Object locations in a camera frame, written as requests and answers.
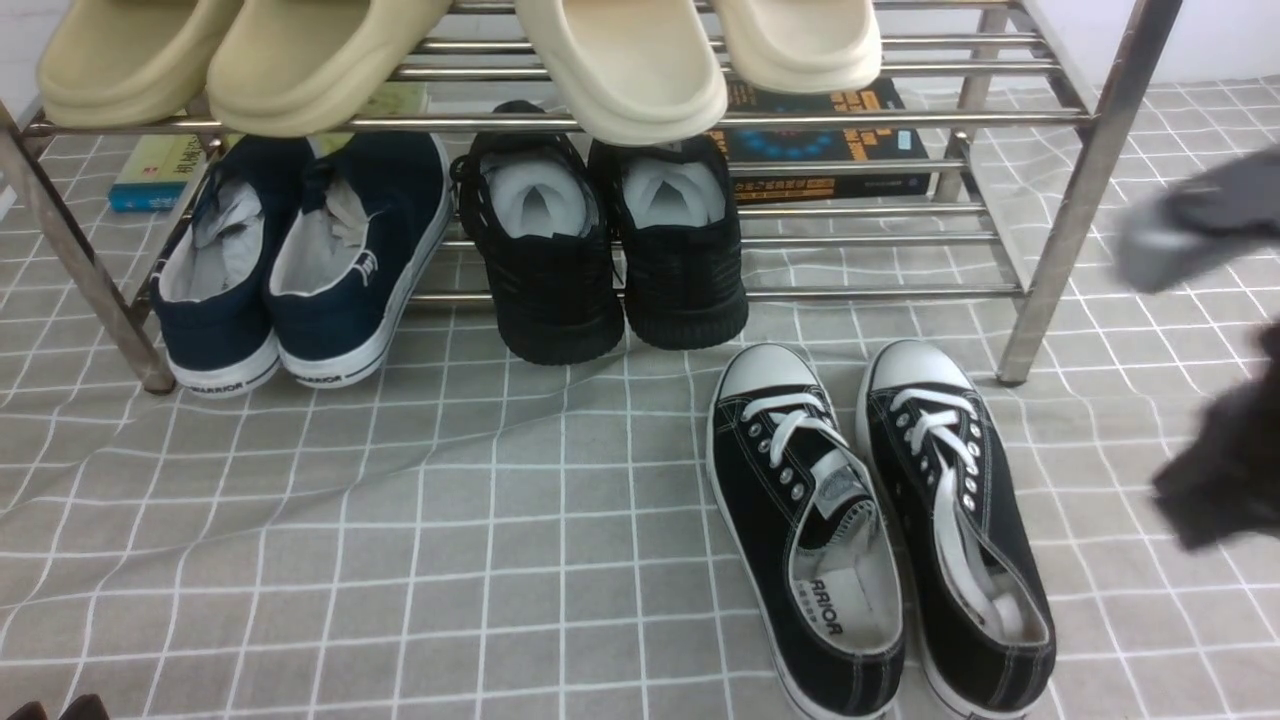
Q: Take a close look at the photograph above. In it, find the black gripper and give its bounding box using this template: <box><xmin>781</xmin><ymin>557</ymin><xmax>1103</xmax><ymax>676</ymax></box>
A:
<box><xmin>1153</xmin><ymin>324</ymin><xmax>1279</xmax><ymax>551</ymax></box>

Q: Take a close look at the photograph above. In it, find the black canvas sneaker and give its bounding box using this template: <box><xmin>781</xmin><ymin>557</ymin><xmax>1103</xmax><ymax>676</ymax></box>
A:
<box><xmin>854</xmin><ymin>340</ymin><xmax>1057</xmax><ymax>719</ymax></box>
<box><xmin>707</xmin><ymin>343</ymin><xmax>906</xmax><ymax>719</ymax></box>

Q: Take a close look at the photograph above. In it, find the stainless steel shoe rack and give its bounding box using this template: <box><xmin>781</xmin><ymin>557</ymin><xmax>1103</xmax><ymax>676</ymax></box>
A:
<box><xmin>3</xmin><ymin>1</ymin><xmax>1181</xmax><ymax>398</ymax></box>

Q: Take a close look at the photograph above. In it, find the black mesh shoe right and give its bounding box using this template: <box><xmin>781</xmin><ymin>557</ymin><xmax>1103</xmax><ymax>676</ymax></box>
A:
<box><xmin>588</xmin><ymin>135</ymin><xmax>750</xmax><ymax>351</ymax></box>

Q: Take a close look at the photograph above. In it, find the black mesh shoe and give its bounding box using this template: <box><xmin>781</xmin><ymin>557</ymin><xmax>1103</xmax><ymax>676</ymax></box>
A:
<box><xmin>588</xmin><ymin>135</ymin><xmax>750</xmax><ymax>351</ymax></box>
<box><xmin>451</xmin><ymin>129</ymin><xmax>625</xmax><ymax>366</ymax></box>

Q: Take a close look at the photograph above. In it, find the cream slipper far right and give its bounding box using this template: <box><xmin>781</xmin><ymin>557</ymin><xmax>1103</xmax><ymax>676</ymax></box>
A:
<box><xmin>712</xmin><ymin>1</ymin><xmax>883</xmax><ymax>94</ymax></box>

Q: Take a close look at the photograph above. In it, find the cream slipper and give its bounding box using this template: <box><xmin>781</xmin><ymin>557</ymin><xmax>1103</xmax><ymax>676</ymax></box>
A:
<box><xmin>712</xmin><ymin>1</ymin><xmax>883</xmax><ymax>94</ymax></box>
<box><xmin>515</xmin><ymin>1</ymin><xmax>728</xmax><ymax>147</ymax></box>

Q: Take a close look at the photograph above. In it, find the black mesh shoe left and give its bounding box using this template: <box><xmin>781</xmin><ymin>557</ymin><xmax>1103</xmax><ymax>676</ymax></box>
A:
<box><xmin>451</xmin><ymin>129</ymin><xmax>625</xmax><ymax>366</ymax></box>

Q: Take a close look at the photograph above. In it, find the grey checked cloth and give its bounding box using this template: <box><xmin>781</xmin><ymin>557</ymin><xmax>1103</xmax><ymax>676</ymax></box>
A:
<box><xmin>1</xmin><ymin>78</ymin><xmax>1277</xmax><ymax>719</ymax></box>

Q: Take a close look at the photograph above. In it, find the navy sneaker right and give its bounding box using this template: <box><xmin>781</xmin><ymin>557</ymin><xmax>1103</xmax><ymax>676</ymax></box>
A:
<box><xmin>265</xmin><ymin>131</ymin><xmax>454</xmax><ymax>389</ymax></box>

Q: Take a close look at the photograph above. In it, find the navy sneaker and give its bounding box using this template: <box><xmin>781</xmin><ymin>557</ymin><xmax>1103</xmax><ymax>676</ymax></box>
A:
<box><xmin>148</xmin><ymin>135</ymin><xmax>316</xmax><ymax>400</ymax></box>
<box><xmin>265</xmin><ymin>131</ymin><xmax>454</xmax><ymax>389</ymax></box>

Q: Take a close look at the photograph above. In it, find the navy sneaker left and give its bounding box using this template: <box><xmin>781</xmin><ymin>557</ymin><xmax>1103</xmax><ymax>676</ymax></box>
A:
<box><xmin>148</xmin><ymin>135</ymin><xmax>316</xmax><ymax>400</ymax></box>

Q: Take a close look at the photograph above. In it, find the beige slipper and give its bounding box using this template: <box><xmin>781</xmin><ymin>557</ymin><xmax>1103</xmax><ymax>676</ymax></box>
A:
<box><xmin>36</xmin><ymin>1</ymin><xmax>243</xmax><ymax>129</ymax></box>
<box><xmin>206</xmin><ymin>1</ymin><xmax>451</xmax><ymax>138</ymax></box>

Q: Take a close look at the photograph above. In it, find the green and blue book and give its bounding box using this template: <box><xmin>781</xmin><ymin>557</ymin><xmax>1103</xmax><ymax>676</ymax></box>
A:
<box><xmin>108</xmin><ymin>82</ymin><xmax>429</xmax><ymax>213</ymax></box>

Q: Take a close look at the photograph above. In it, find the dark object bottom left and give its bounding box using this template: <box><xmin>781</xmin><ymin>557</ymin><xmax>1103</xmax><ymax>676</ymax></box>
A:
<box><xmin>8</xmin><ymin>693</ymin><xmax>111</xmax><ymax>720</ymax></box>

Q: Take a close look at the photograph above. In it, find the beige slipper far left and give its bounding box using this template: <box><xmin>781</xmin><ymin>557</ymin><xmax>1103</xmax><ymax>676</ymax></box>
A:
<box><xmin>36</xmin><ymin>1</ymin><xmax>243</xmax><ymax>129</ymax></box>

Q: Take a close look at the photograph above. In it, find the black book with blue ring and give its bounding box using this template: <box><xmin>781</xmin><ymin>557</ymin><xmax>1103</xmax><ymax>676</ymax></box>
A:
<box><xmin>709</xmin><ymin>78</ymin><xmax>934</xmax><ymax>206</ymax></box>

